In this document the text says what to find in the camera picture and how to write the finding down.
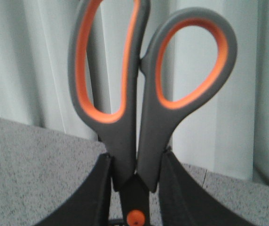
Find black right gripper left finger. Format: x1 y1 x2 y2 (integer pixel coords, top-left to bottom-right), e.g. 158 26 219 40
37 153 112 226

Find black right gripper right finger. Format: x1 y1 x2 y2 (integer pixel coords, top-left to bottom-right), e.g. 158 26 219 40
159 150 245 226

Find grey orange scissors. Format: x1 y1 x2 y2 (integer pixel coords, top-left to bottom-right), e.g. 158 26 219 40
68 0 237 226

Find white pleated curtain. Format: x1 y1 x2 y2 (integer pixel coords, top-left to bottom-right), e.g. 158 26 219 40
0 0 269 184

